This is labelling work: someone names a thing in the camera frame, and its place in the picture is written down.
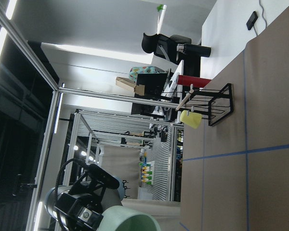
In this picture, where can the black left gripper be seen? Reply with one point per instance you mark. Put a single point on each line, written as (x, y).
(79, 212)

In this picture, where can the green plastic cup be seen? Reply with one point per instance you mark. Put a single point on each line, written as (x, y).
(120, 218)

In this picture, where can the yellow plastic cup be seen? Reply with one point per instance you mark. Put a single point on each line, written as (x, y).
(191, 119)

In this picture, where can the cardboard box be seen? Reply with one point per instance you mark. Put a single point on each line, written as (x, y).
(130, 85)

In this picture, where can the black office chair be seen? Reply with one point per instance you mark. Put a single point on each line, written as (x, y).
(163, 46)

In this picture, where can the black power adapter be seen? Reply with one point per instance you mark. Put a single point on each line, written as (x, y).
(251, 21)

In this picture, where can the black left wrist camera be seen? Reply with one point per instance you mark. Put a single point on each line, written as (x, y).
(97, 173)

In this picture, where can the red cylinder bottle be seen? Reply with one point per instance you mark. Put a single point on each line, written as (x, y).
(196, 81)

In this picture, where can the black wire cup rack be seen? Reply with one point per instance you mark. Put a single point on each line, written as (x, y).
(213, 105)

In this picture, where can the black computer monitor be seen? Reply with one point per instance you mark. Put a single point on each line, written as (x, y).
(153, 85)

